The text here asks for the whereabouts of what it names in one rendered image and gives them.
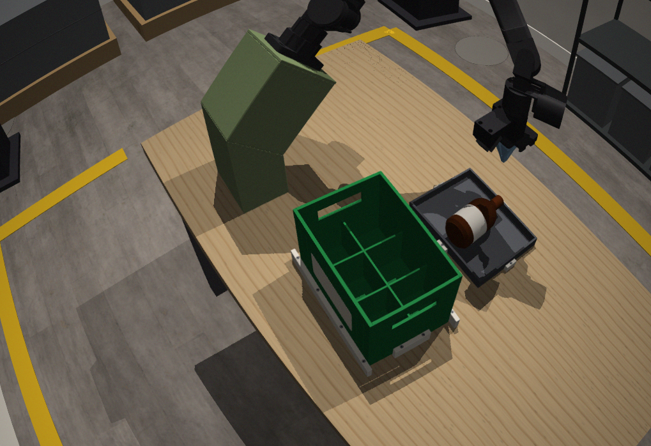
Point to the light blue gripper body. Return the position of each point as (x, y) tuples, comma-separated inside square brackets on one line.
[(529, 138)]

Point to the brown bottle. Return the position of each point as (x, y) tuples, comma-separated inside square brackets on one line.
[(472, 221)]

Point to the green plastic crate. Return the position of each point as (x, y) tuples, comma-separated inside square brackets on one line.
[(382, 271)]

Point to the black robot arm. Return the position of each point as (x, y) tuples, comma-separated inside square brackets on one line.
[(301, 42)]

